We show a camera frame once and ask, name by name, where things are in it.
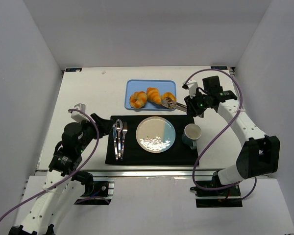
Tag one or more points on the croissant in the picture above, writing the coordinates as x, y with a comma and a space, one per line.
138, 99
153, 95

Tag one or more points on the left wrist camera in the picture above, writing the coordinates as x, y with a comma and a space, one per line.
77, 116

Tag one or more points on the left croissant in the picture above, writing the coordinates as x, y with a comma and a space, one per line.
138, 99

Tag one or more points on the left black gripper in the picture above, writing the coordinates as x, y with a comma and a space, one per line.
98, 123

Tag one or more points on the fork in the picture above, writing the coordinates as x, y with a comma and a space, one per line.
124, 132

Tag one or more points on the blue tray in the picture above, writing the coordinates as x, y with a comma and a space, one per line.
137, 85

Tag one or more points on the spoon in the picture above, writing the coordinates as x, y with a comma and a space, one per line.
119, 127

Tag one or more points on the two-tone round plate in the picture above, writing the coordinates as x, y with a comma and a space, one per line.
155, 134

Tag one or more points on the table knife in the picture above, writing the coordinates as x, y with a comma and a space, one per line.
115, 141

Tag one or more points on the bagel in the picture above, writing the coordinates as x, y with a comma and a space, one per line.
167, 96

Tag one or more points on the metal tongs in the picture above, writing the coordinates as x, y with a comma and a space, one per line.
171, 104

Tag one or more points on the teal mug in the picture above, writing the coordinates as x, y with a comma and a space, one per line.
191, 135

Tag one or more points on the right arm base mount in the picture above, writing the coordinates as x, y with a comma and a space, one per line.
210, 193

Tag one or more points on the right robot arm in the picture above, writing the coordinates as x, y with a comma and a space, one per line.
260, 152

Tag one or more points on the middle croissant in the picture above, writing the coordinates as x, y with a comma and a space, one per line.
153, 95

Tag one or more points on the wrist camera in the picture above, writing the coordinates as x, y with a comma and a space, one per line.
77, 116
191, 86

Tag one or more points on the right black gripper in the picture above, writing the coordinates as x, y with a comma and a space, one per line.
191, 105

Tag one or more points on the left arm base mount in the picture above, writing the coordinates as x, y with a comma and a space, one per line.
100, 193

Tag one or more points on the black placemat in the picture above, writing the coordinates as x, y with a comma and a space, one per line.
177, 155

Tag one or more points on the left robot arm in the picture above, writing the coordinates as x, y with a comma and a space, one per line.
65, 181

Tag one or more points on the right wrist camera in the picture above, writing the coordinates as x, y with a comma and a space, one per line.
191, 86

